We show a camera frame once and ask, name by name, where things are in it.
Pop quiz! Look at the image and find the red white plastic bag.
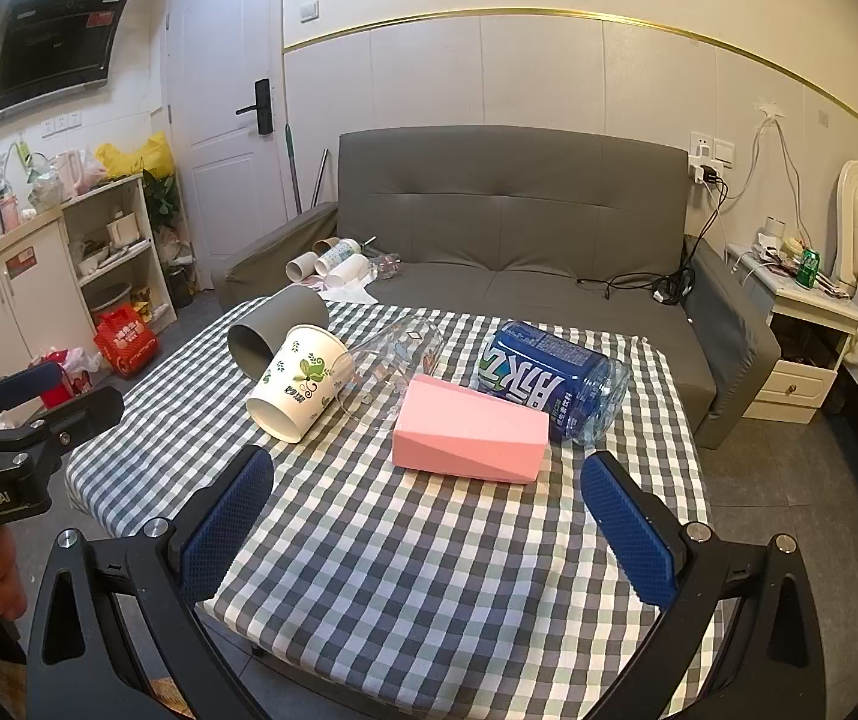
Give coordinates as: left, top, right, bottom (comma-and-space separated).
27, 349, 101, 412

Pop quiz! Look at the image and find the red shopping bag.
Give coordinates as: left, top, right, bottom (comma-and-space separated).
94, 305, 162, 379

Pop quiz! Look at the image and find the white door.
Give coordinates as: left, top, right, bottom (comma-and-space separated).
165, 0, 296, 293

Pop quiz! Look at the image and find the white kitchen cabinet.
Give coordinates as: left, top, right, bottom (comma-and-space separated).
0, 219, 100, 410

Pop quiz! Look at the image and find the white tissue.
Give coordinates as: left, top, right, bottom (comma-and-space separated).
322, 280, 379, 308

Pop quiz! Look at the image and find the pink faceted cup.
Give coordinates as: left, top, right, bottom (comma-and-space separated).
391, 373, 551, 485

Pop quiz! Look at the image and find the white open shelf unit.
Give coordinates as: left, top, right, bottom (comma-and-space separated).
61, 173, 179, 340

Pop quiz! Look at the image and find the black range hood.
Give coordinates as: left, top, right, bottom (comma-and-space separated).
0, 0, 134, 119

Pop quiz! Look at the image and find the green plant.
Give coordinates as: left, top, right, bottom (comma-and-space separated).
142, 168, 187, 242

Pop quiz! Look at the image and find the clear glass cup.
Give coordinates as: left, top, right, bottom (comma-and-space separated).
334, 319, 445, 433

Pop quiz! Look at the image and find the wall socket panel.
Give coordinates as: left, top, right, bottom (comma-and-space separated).
689, 132, 738, 169

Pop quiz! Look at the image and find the white bedside table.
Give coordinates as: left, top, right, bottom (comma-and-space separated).
724, 241, 858, 425

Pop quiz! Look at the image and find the green white checked tablecloth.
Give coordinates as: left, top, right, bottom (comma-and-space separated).
65, 298, 712, 720

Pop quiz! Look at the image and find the black door lock handle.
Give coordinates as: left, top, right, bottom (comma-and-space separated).
235, 78, 274, 136

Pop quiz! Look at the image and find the blue label water bottle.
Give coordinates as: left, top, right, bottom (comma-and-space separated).
478, 319, 631, 446

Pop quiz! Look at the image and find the grey cup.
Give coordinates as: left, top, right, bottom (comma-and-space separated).
226, 287, 331, 385

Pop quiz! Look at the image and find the plain white paper cup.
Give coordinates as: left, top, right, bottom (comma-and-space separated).
324, 255, 371, 290

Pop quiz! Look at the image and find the yellow plastic bag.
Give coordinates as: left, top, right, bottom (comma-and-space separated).
95, 132, 176, 181

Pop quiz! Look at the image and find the white paper cup green print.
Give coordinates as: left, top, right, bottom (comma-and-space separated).
245, 324, 356, 444

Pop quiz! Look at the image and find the green mop handle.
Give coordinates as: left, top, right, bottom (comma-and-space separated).
283, 123, 304, 216

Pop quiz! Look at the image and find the white cable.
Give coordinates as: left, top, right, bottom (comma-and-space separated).
720, 106, 814, 242

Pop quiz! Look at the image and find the grey sofa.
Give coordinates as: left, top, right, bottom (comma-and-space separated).
220, 125, 782, 452

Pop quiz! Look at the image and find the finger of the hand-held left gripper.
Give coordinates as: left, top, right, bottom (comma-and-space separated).
0, 361, 62, 421
20, 387, 125, 458

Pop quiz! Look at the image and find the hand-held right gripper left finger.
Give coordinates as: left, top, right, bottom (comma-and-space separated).
24, 444, 276, 720

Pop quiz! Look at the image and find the printed paper cup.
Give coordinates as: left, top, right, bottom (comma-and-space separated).
316, 238, 365, 275

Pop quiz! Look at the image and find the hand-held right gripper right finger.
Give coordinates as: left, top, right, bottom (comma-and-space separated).
580, 451, 836, 720

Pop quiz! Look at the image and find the black cable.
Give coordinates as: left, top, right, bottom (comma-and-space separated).
577, 178, 727, 307

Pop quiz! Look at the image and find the black trash bin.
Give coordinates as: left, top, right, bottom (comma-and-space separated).
166, 262, 197, 310

